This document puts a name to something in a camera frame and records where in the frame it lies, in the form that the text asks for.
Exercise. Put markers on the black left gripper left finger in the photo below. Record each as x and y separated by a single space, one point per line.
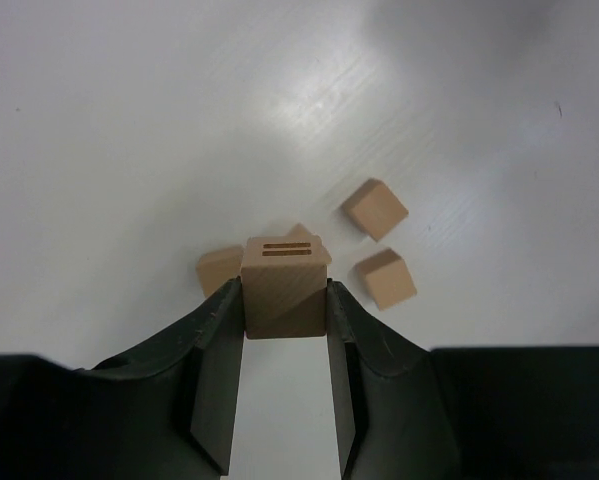
163 409

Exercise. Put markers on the wood cube block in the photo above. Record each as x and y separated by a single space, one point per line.
386 279
215 268
284 281
375 209

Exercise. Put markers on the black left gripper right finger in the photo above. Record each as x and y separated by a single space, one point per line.
403 412

